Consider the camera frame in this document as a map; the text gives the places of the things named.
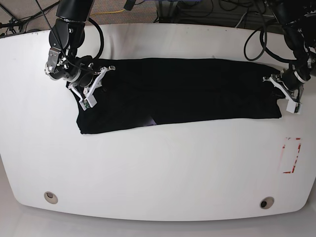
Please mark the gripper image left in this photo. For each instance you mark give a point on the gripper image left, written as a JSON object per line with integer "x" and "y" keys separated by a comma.
{"x": 86, "y": 76}

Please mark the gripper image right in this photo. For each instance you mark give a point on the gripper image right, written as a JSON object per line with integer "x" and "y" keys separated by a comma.
{"x": 292, "y": 79}

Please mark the black T-shirt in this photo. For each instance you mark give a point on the black T-shirt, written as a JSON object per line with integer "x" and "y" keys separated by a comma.
{"x": 156, "y": 91}

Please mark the black robot arm image left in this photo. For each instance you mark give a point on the black robot arm image left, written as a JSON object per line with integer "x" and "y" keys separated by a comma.
{"x": 86, "y": 60}

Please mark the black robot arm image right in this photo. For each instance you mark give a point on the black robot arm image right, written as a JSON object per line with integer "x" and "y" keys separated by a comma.
{"x": 299, "y": 31}

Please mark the red tape rectangle marking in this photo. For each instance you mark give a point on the red tape rectangle marking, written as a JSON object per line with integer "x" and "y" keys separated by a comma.
{"x": 289, "y": 155}

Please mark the black tripod stand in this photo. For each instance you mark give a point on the black tripod stand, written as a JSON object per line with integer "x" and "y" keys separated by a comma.
{"x": 16, "y": 26}

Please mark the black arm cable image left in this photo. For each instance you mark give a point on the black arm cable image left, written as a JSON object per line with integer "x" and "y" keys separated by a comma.
{"x": 67, "y": 35}

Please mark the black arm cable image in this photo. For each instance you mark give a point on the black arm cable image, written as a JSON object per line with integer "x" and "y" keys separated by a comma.
{"x": 67, "y": 35}
{"x": 263, "y": 39}

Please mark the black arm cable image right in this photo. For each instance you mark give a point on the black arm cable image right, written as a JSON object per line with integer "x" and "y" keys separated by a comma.
{"x": 263, "y": 39}

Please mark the left table cable grommet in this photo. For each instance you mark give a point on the left table cable grommet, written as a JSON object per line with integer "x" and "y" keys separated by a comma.
{"x": 50, "y": 197}

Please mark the table cable grommet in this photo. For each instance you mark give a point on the table cable grommet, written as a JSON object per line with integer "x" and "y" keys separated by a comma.
{"x": 50, "y": 197}
{"x": 266, "y": 203}

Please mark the right table cable grommet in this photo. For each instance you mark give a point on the right table cable grommet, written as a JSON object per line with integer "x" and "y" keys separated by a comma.
{"x": 266, "y": 203}

